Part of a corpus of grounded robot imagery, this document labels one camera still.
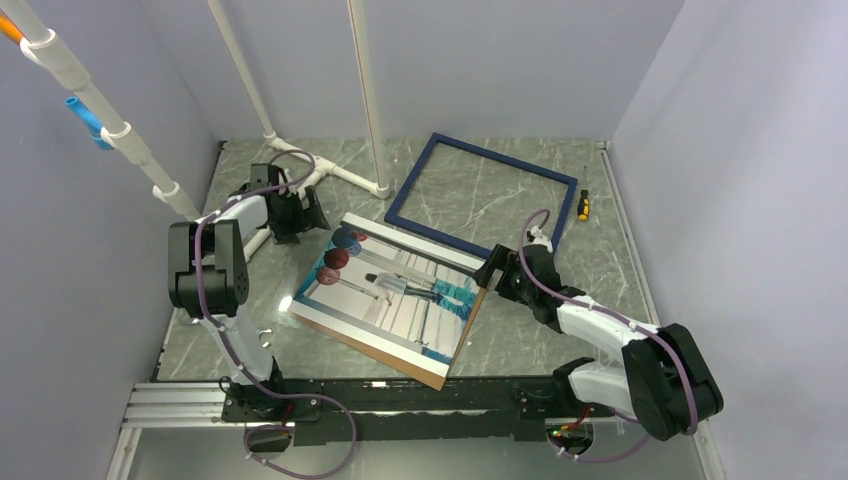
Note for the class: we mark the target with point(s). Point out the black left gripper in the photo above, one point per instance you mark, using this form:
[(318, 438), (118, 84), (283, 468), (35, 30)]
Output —
[(308, 219)]

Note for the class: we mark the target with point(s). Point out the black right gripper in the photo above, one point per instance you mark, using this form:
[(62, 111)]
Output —
[(500, 258)]

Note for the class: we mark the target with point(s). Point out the printed photo of person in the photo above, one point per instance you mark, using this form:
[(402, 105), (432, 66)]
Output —
[(375, 259)]

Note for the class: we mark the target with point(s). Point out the yellow black screwdriver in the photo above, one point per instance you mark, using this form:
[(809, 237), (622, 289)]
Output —
[(584, 206)]

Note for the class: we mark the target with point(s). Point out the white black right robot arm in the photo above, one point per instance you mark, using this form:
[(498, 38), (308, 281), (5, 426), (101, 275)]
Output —
[(660, 378)]

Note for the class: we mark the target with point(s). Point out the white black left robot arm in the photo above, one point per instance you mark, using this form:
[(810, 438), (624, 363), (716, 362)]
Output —
[(208, 274)]

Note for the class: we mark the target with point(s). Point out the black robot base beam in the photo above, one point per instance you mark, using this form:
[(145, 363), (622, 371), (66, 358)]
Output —
[(320, 411)]

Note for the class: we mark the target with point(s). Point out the silver open-end wrench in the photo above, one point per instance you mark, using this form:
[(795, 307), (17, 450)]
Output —
[(264, 336)]

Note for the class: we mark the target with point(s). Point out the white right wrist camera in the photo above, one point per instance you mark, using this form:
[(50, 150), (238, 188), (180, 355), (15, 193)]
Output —
[(535, 236)]

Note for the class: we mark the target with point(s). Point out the aluminium table edge rail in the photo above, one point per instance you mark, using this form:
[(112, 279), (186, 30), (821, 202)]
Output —
[(603, 150)]

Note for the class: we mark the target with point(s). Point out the aluminium front rail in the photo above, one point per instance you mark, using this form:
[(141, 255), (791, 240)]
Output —
[(157, 405)]

